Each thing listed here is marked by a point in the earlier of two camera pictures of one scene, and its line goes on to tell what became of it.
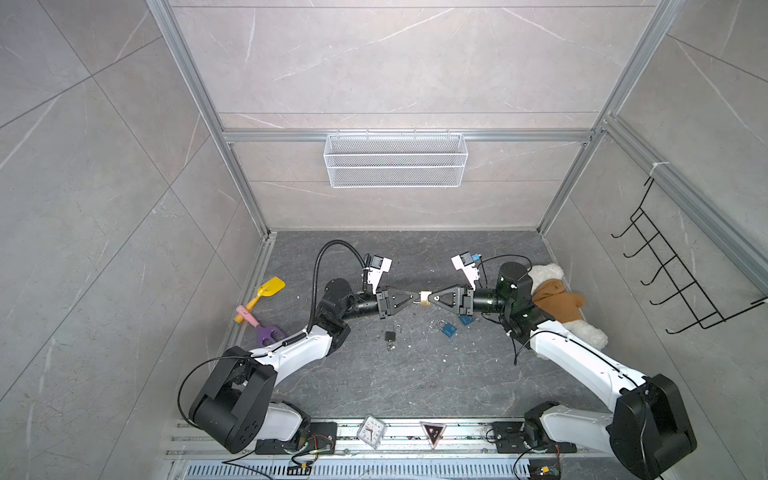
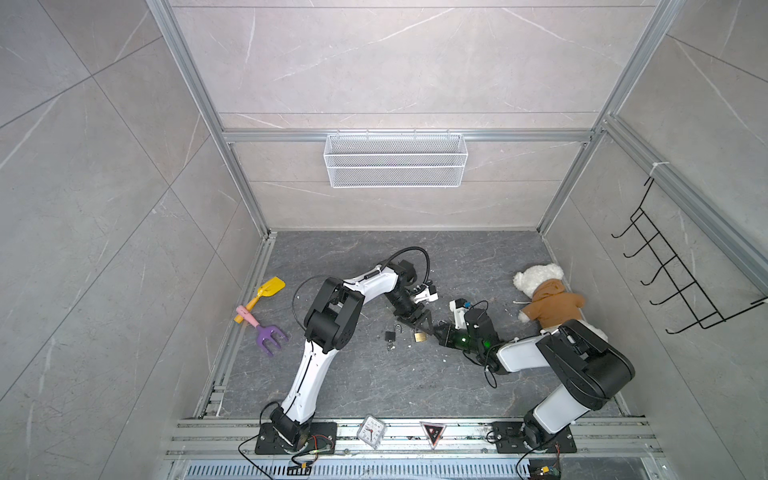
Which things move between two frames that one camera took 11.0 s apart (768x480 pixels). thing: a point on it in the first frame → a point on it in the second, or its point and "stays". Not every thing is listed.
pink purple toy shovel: x=266 y=336 stays
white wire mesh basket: x=396 y=160 stays
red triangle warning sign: x=433 y=432 stays
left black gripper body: x=383 y=306 → x=413 y=317
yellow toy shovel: x=273 y=286 stays
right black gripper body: x=468 y=298 → x=452 y=338
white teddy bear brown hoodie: x=551 y=295 stays
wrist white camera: x=465 y=261 → x=459 y=315
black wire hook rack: x=670 y=262 stays
